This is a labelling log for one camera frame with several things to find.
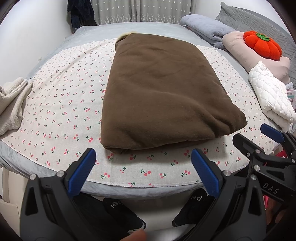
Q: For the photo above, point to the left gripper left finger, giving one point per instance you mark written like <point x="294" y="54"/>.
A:
<point x="78" y="171"/>

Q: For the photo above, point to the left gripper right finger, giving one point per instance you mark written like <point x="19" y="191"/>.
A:
<point x="208" y="171"/>

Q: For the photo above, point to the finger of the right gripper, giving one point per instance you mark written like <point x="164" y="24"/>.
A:
<point x="272" y="133"/>

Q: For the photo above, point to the brown coat with fur collar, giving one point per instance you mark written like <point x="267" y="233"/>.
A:
<point x="163" y="92"/>

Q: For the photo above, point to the dark hanging clothes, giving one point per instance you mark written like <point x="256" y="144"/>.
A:
<point x="81" y="13"/>

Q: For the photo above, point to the right black slipper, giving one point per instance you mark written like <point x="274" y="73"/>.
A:
<point x="194" y="209"/>

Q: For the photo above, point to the black slipper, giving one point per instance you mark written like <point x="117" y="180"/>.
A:
<point x="194" y="209"/>
<point x="109" y="218"/>

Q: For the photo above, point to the white quilted garment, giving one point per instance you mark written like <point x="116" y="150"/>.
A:
<point x="272" y="96"/>

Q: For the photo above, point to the left black slipper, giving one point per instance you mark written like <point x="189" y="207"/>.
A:
<point x="109" y="218"/>

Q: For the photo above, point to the cherry print white sheet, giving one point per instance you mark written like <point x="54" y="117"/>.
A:
<point x="62" y="118"/>

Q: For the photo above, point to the light grey bed cover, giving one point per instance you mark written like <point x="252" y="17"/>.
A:
<point x="16" y="163"/>

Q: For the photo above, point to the orange pumpkin plush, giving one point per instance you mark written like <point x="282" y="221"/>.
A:
<point x="263" y="45"/>

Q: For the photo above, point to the pink long pillow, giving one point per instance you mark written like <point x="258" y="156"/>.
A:
<point x="248" y="58"/>

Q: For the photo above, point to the beige fleece blanket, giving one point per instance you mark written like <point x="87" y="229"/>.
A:
<point x="13" y="94"/>

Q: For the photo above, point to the grey quilted pillow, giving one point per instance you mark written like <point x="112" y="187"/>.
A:
<point x="243" y="20"/>

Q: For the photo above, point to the folded light blue blanket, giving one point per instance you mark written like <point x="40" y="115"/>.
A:
<point x="209" y="29"/>

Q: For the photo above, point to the grey patterned curtain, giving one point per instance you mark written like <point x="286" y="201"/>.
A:
<point x="120" y="11"/>

